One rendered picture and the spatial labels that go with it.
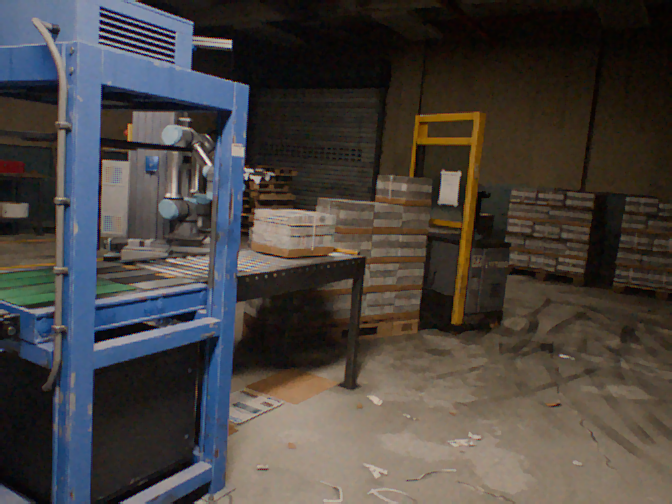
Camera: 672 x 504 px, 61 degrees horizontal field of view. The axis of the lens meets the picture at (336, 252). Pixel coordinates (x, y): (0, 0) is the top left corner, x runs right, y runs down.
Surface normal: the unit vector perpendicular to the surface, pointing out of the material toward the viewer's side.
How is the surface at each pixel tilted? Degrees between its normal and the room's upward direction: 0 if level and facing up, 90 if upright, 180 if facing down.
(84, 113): 90
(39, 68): 90
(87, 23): 90
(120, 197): 90
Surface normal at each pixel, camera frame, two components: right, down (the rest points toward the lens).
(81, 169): 0.84, 0.14
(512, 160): -0.53, 0.07
